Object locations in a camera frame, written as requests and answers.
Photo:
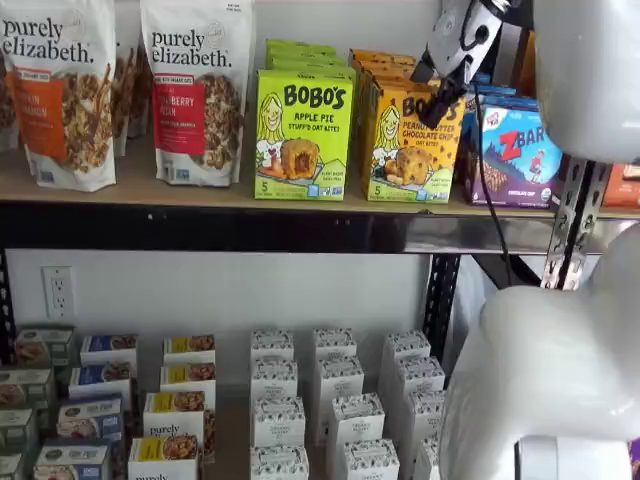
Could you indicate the white patterned small boxes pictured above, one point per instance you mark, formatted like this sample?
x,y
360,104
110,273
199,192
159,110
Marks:
x,y
232,440

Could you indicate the orange label granola bag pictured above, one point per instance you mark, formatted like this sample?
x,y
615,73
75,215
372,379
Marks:
x,y
60,100

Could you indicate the black perforated shelf post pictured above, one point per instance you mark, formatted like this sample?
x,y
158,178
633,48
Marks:
x,y
445,300
5,310

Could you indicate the silver perforated shelf post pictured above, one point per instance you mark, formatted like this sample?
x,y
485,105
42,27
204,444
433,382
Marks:
x,y
570,225

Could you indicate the green label granola box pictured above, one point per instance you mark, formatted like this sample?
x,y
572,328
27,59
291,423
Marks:
x,y
11,467
17,430
25,387
45,345

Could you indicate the red label granola bag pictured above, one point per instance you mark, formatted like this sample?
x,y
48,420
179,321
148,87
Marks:
x,y
195,100

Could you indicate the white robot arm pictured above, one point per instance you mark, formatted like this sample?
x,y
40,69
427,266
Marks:
x,y
550,350

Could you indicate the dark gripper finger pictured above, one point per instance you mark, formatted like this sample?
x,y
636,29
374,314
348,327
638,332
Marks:
x,y
421,72
445,105

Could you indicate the black shelf beam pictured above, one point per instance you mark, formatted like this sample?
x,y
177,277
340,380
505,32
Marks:
x,y
250,227

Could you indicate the orange brown snack box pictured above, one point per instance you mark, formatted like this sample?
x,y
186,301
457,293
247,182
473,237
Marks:
x,y
622,187

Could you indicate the white granola bag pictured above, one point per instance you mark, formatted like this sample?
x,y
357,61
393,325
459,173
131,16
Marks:
x,y
6,110

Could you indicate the black diagonal shelf brace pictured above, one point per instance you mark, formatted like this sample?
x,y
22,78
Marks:
x,y
500,270

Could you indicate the orange Bobo's oat bites box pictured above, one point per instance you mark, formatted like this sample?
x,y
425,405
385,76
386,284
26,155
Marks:
x,y
364,125
415,165
380,55

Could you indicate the white floral print box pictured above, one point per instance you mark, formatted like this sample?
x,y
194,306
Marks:
x,y
425,415
427,460
340,380
420,375
279,465
370,462
335,342
277,425
356,420
274,380
272,345
406,345

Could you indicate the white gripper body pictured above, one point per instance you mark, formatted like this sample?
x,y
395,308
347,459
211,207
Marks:
x,y
450,40

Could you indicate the yellow label granola box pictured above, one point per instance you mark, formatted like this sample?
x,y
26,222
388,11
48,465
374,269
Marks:
x,y
187,377
172,420
189,350
162,460

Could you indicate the white wall outlet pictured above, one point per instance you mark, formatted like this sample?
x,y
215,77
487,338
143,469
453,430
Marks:
x,y
57,292

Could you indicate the blue Zbar snack box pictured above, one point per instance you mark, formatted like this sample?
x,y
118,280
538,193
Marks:
x,y
515,170
500,92

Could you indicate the green Bobo's apple pie box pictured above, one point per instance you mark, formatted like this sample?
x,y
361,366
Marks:
x,y
307,60
300,46
300,150

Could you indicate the blue label granola box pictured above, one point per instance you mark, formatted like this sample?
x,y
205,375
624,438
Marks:
x,y
107,350
100,380
72,462
90,420

